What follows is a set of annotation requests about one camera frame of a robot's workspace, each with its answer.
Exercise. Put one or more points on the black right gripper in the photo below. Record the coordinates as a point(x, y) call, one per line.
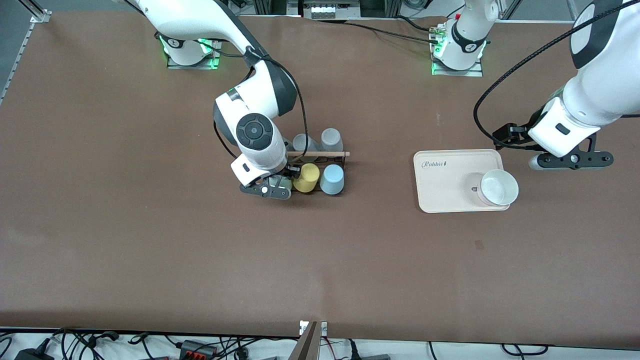
point(292, 171)

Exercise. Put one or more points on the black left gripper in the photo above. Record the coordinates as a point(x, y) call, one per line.
point(520, 133)

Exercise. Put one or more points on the mint green cup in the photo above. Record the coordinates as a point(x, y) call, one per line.
point(281, 182)

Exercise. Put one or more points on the light blue cup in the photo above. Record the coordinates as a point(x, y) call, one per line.
point(332, 180)

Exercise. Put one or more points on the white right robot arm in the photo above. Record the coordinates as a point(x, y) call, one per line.
point(255, 100)

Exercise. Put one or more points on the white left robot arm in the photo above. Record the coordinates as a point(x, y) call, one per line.
point(600, 85)

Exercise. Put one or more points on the wooden rack rod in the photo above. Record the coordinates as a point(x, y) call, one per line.
point(320, 153)

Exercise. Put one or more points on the yellow cup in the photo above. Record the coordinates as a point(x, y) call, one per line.
point(306, 178)

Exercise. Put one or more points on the grey cup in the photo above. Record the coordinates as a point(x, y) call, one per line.
point(331, 138)
point(304, 142)

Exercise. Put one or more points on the white bowl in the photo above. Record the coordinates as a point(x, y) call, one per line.
point(498, 187)

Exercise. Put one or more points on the beige plastic tray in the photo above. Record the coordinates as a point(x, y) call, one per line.
point(445, 185)

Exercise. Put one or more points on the white device with sockets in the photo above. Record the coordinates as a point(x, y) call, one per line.
point(322, 10)

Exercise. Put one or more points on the black power strip red switches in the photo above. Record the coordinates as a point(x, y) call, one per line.
point(199, 349)

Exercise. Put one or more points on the black power adapter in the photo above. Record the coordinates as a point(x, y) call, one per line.
point(32, 354)

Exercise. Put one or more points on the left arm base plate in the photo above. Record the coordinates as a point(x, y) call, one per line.
point(457, 72)

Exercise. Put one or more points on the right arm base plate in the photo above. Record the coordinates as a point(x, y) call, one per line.
point(216, 62)

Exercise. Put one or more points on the white post bracket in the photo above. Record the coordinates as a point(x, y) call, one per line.
point(323, 327)

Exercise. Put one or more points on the grey metal post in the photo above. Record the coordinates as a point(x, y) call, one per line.
point(307, 345)

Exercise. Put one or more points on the aluminium table edge rail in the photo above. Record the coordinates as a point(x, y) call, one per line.
point(17, 55)

